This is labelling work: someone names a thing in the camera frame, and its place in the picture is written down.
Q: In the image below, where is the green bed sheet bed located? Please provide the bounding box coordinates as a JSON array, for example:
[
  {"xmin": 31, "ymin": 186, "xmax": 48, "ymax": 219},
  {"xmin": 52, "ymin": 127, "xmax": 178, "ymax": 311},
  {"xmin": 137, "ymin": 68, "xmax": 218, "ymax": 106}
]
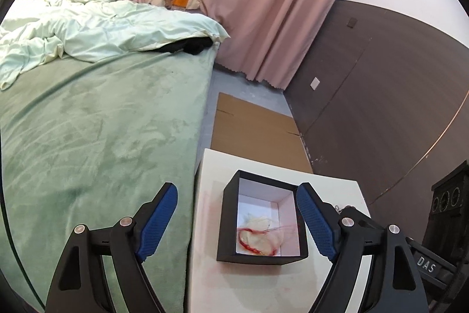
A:
[{"xmin": 1, "ymin": 47, "xmax": 217, "ymax": 312}]

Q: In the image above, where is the pale green duvet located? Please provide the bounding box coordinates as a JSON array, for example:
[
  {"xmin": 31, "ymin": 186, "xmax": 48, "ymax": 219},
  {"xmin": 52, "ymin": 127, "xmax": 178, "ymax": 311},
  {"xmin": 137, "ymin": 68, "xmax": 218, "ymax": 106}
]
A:
[{"xmin": 1, "ymin": 0, "xmax": 229, "ymax": 91}]

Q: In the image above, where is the flattened cardboard sheet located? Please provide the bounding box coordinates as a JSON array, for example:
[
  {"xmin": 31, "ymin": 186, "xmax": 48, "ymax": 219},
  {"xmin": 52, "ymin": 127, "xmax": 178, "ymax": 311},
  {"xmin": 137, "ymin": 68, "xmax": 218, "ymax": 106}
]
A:
[{"xmin": 211, "ymin": 93, "xmax": 312, "ymax": 173}]

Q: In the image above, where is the white butterfly brooch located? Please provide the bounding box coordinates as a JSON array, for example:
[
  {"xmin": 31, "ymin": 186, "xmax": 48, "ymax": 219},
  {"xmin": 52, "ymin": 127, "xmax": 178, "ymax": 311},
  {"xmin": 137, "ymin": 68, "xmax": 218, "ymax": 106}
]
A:
[{"xmin": 237, "ymin": 214, "xmax": 286, "ymax": 257}]

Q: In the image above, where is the black jewelry box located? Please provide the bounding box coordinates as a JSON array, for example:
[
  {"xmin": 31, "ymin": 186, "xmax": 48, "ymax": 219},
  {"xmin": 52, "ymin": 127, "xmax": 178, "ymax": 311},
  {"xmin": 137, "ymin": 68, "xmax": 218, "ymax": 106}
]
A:
[{"xmin": 216, "ymin": 170, "xmax": 308, "ymax": 265}]

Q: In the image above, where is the black garment on bed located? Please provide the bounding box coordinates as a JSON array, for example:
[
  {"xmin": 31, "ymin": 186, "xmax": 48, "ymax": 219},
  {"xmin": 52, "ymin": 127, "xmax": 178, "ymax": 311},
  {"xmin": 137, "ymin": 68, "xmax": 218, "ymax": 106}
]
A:
[{"xmin": 154, "ymin": 36, "xmax": 213, "ymax": 55}]

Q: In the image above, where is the red string bead bracelet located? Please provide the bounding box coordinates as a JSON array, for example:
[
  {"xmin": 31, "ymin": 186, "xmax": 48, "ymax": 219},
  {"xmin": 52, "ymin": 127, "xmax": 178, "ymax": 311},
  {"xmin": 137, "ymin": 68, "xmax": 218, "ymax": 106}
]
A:
[{"xmin": 237, "ymin": 222, "xmax": 298, "ymax": 257}]

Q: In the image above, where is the white wall socket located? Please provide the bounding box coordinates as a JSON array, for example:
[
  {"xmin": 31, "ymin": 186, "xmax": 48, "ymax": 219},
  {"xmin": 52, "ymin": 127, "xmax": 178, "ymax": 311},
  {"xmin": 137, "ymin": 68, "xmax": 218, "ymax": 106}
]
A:
[{"xmin": 310, "ymin": 77, "xmax": 320, "ymax": 91}]

